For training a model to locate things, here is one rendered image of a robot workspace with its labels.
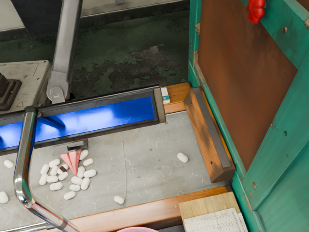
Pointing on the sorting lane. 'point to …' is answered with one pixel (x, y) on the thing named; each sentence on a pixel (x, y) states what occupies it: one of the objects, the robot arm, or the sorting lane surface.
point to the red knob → (255, 10)
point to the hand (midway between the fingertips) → (75, 171)
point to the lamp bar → (87, 118)
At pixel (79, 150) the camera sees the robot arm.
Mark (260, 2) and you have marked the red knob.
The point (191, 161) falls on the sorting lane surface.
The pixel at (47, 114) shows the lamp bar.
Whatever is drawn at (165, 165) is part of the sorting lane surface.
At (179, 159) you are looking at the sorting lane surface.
